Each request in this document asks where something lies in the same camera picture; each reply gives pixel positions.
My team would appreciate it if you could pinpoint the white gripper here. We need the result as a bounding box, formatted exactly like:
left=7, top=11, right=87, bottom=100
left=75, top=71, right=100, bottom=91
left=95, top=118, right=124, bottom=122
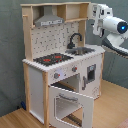
left=93, top=4, right=113, bottom=37

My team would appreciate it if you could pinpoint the white toy microwave door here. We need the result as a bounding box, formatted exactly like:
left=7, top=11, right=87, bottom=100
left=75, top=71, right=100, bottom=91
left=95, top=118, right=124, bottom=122
left=87, top=3, right=93, bottom=19

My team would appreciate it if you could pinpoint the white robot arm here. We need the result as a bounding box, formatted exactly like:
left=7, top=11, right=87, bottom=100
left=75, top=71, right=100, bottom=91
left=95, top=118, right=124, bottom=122
left=93, top=4, right=128, bottom=58

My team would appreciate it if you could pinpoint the wooden toy kitchen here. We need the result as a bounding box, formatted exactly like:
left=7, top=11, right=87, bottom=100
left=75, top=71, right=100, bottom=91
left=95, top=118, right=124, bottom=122
left=22, top=2, right=104, bottom=128

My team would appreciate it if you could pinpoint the black toy faucet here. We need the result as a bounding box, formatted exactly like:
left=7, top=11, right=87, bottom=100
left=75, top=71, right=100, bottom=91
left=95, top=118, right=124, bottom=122
left=67, top=33, right=82, bottom=49

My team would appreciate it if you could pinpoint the grey toy sink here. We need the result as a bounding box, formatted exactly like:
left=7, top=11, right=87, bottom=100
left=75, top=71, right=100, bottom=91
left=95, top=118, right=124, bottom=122
left=65, top=47, right=95, bottom=55

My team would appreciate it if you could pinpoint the grey range hood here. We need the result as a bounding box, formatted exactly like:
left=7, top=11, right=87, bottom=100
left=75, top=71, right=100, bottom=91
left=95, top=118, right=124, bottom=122
left=35, top=5, right=64, bottom=27

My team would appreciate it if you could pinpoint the white dishwasher door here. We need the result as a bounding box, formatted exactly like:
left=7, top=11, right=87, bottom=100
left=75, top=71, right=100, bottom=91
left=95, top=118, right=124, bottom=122
left=80, top=59, right=102, bottom=100

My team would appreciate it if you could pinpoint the right red stove knob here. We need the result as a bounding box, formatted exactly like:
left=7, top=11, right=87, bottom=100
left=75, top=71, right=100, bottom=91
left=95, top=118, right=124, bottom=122
left=71, top=66, right=78, bottom=73

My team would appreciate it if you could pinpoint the red stove knob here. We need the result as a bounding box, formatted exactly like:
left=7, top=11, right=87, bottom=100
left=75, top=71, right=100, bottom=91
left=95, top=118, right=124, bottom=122
left=54, top=73, right=60, bottom=79
left=71, top=66, right=78, bottom=73

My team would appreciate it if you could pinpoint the black toy stovetop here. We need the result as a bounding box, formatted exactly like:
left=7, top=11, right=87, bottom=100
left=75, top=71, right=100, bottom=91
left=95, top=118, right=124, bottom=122
left=34, top=53, right=71, bottom=66

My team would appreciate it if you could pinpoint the left red stove knob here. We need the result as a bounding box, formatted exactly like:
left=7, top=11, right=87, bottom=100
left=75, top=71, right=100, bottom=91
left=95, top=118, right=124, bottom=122
left=54, top=73, right=60, bottom=79

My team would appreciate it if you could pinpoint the white oven door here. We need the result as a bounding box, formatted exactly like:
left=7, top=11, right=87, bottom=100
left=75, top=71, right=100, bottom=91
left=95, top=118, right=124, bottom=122
left=49, top=86, right=94, bottom=128

